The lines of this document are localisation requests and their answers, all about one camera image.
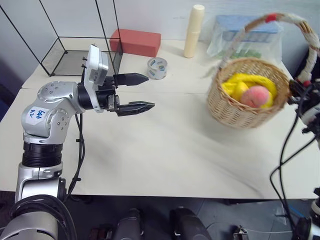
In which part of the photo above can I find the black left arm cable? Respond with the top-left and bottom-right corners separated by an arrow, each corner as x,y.
63,112 -> 87,201

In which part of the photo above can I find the red rectangular block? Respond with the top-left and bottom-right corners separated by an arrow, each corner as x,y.
109,28 -> 162,59

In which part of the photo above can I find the black wire frame rack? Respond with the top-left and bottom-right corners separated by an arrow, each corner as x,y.
0,0 -> 124,77

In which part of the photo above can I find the clear plastic bag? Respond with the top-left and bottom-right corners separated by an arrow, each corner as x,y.
205,14 -> 284,61

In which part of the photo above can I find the cream cylindrical tube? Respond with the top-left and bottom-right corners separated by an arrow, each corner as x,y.
183,4 -> 206,59

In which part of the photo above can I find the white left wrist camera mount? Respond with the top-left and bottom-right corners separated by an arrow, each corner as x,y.
81,44 -> 110,114

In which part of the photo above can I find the dark rounded shape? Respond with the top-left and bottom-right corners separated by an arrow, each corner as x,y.
116,207 -> 146,240
169,206 -> 211,240

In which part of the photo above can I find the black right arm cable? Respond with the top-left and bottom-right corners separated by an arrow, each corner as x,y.
269,109 -> 313,240

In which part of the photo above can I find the clear tape roll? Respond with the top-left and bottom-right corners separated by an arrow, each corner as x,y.
146,57 -> 168,81

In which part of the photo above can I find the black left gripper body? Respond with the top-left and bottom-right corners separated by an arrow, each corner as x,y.
95,74 -> 121,112

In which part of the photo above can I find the pink peach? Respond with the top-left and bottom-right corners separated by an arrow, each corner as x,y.
240,85 -> 271,108

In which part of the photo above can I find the blue box in bag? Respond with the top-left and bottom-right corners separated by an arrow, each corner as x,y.
215,14 -> 280,43

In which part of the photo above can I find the wicker basket with handle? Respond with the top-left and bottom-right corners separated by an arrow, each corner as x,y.
205,12 -> 320,130

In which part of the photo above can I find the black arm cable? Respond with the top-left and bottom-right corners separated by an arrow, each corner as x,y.
63,112 -> 87,201
269,109 -> 313,240

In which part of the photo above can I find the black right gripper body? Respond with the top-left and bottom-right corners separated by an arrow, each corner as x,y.
287,78 -> 320,118

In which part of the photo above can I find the yellow banana bunch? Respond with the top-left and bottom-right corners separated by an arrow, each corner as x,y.
221,72 -> 278,109

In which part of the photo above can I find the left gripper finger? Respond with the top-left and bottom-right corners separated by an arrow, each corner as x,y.
112,72 -> 150,88
115,100 -> 157,118

